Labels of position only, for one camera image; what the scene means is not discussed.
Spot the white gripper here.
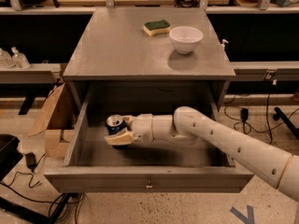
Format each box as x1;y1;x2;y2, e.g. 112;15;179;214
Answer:
104;114;153;146

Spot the blue pepsi can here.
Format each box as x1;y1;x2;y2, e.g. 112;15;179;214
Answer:
106;115;128;149

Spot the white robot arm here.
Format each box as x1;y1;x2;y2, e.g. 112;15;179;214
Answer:
104;106;299;202

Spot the open grey top drawer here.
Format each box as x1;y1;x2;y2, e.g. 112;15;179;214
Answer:
45;91;253;193

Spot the grey cabinet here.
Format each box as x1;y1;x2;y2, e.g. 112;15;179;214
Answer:
64;7;235;105

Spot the cardboard box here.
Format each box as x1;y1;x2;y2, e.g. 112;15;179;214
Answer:
28;83;78;158

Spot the black power adapter left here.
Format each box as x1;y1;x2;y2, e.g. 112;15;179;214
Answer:
25;152;36;172

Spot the black power adapter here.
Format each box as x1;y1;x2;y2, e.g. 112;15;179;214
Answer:
240;108;249;122
25;152;36;172

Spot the green yellow sponge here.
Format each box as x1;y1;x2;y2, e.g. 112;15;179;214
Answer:
143;20;171;36

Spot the white bowl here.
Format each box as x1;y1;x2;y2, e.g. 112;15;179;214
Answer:
169;26;204;54

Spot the black power adapter right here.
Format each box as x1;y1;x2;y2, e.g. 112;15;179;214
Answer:
240;108;249;122

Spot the black bin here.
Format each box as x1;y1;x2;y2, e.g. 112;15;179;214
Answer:
0;134;22;181

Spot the small white pump bottle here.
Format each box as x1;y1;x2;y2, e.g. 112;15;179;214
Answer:
221;39;229;50

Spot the clear sanitizer bottle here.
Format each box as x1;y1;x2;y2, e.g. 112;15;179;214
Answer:
11;47;31;69
0;49;15;68

